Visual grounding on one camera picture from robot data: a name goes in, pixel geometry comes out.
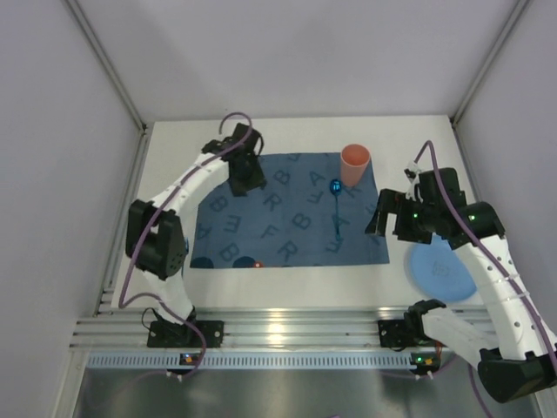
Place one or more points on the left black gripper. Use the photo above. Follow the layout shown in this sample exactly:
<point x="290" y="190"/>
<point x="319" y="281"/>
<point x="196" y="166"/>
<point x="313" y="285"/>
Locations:
<point x="245" y="182"/>

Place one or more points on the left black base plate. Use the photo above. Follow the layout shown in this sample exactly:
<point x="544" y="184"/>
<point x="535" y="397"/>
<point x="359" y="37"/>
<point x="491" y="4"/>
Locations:
<point x="164" y="334"/>

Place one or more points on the slotted white cable duct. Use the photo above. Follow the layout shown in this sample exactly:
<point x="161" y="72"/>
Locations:
<point x="263" y="360"/>

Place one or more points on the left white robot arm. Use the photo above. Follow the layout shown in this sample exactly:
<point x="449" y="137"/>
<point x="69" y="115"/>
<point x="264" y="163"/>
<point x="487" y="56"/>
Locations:
<point x="155" y="239"/>

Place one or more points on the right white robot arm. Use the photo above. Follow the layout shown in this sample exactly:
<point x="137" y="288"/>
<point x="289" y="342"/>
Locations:
<point x="520" y="359"/>

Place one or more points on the aluminium front rail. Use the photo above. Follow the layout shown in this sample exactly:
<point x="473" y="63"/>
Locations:
<point x="267" y="329"/>

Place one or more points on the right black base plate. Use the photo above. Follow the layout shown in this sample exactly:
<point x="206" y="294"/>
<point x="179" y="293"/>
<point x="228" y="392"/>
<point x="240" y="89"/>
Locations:
<point x="400" y="334"/>

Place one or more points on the pink plastic cup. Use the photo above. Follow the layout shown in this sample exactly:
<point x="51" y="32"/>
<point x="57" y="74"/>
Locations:
<point x="354" y="159"/>

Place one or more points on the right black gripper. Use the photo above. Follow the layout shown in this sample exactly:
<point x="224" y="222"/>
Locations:
<point x="395" y="213"/>

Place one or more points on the blue lettered cloth placemat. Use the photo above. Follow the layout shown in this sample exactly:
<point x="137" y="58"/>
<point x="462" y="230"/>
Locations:
<point x="290" y="222"/>

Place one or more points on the blue plastic spoon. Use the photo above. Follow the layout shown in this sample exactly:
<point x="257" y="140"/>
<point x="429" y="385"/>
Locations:
<point x="335" y="188"/>

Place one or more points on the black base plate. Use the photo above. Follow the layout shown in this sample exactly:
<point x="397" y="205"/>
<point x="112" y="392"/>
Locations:
<point x="164" y="334"/>
<point x="400" y="334"/>

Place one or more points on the blue plastic plate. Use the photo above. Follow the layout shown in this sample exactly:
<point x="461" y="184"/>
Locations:
<point x="438" y="273"/>

